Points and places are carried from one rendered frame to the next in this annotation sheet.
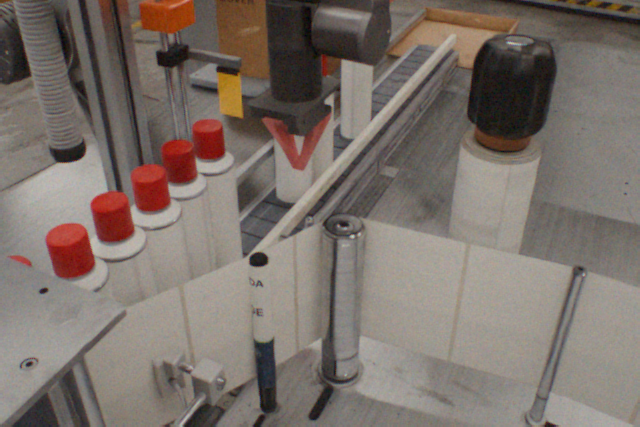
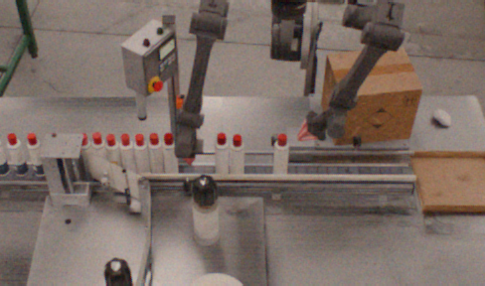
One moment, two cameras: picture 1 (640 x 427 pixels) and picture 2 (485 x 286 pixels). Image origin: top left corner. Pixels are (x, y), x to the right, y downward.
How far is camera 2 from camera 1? 2.21 m
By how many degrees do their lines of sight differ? 55
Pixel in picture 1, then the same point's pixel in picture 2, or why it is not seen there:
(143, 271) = (125, 154)
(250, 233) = (194, 170)
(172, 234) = (138, 152)
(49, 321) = (71, 150)
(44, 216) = not seen: hidden behind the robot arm
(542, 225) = (246, 249)
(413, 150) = (301, 200)
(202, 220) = (153, 155)
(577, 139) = (359, 262)
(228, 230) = (167, 163)
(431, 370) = (157, 232)
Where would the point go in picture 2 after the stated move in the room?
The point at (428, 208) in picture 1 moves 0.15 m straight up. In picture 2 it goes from (237, 213) to (238, 186)
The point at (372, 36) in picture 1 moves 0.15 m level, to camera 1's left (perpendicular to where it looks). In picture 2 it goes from (179, 150) to (162, 120)
